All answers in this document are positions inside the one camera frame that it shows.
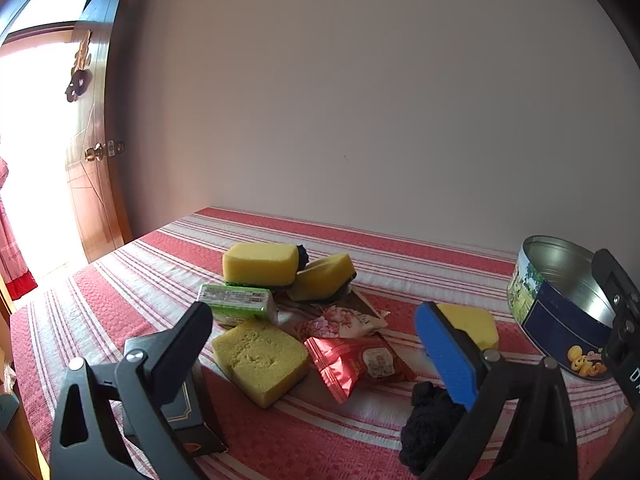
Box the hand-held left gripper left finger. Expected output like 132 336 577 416
49 301 216 480

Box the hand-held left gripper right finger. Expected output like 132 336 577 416
414 301 581 480

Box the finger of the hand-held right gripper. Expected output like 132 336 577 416
592 249 640 321

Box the yellow sponge with green pad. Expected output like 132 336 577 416
436 303 500 352

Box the green tissue packet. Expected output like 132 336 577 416
196 282 280 325

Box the black box with gold trim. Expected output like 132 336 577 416
122 335 228 458

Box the black crochet scrubber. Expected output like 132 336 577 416
399 381 468 476

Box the round blue cookie tin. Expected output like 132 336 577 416
506 234 621 380

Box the porous yellow sponge block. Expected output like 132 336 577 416
211 321 310 409

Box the smooth rounded yellow sponge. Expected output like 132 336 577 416
222 242 300 286

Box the red floral snack packet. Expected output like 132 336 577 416
292 306 390 343

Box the yellow sponge with dark pad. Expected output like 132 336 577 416
287 253 357 303

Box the red striped cloth-covered desktop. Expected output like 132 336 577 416
9 206 636 480

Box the wooden door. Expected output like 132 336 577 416
64 0 146 265

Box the red curtain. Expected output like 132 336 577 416
0 157 38 301

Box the hanging door ornament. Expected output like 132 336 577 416
64 30 93 103

